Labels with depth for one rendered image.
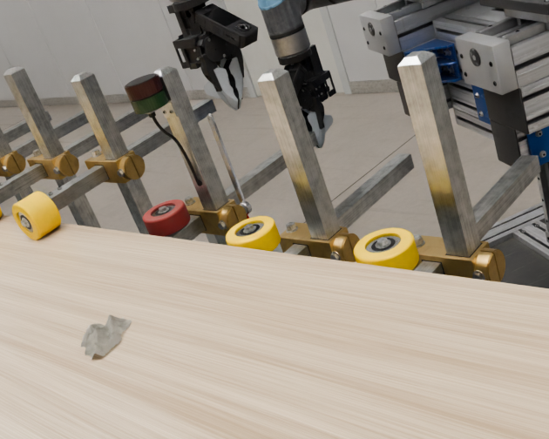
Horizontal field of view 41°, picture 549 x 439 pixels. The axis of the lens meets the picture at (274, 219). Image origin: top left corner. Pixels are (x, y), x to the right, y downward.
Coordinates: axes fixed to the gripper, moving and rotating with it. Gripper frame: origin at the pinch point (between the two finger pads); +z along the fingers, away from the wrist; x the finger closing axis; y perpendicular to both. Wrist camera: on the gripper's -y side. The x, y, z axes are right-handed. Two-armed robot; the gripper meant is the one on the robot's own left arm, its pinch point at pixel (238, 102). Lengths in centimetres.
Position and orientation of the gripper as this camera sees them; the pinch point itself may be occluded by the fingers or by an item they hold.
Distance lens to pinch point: 137.3
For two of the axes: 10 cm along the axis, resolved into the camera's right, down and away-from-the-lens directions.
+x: -6.2, 5.1, -5.9
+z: 3.2, 8.6, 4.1
